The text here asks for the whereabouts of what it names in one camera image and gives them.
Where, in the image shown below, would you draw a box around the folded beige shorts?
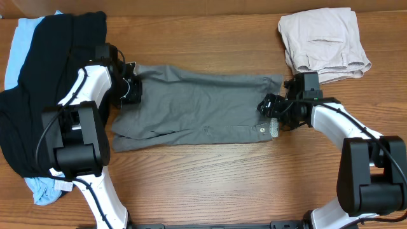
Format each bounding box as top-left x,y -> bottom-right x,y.
278,8 -> 371,84

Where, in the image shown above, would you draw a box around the grey shorts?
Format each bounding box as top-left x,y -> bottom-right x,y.
111,64 -> 283,152

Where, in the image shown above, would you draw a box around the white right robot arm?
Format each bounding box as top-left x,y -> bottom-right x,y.
257,94 -> 406,228

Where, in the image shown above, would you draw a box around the black shirt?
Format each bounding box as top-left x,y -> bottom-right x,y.
1,11 -> 107,178

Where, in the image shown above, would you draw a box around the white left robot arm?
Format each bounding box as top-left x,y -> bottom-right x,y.
39,63 -> 141,228

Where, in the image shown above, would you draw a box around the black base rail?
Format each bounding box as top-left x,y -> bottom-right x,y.
126,213 -> 312,229

